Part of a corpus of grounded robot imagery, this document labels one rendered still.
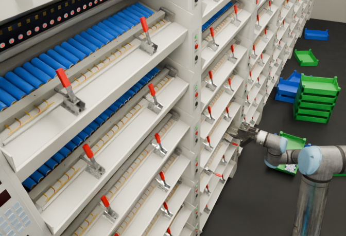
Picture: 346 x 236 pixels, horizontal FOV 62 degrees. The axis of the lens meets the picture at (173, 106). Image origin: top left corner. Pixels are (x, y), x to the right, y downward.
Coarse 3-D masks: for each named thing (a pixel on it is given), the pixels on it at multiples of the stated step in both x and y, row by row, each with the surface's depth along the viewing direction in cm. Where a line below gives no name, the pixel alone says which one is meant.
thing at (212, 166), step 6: (234, 120) 191; (228, 138) 184; (222, 144) 180; (228, 144) 181; (216, 150) 176; (222, 150) 177; (216, 156) 173; (210, 162) 168; (216, 162) 170; (210, 168) 166; (204, 174) 162; (204, 180) 160; (204, 186) 157
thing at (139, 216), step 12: (180, 144) 120; (180, 156) 122; (192, 156) 120; (168, 168) 116; (180, 168) 118; (156, 180) 112; (168, 180) 113; (144, 192) 105; (156, 192) 108; (168, 192) 110; (144, 204) 104; (156, 204) 105; (132, 216) 100; (144, 216) 101; (120, 228) 97; (132, 228) 98; (144, 228) 99
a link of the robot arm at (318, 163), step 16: (304, 160) 118; (320, 160) 113; (336, 160) 113; (304, 176) 120; (320, 176) 115; (304, 192) 122; (320, 192) 118; (304, 208) 124; (320, 208) 121; (304, 224) 126; (320, 224) 126
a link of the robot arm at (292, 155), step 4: (344, 148) 116; (288, 152) 172; (292, 152) 170; (296, 152) 166; (344, 152) 115; (288, 156) 171; (292, 156) 169; (296, 156) 164; (288, 160) 171; (292, 160) 170; (296, 160) 165; (288, 164) 174; (292, 164) 174; (296, 164) 171; (344, 172) 115
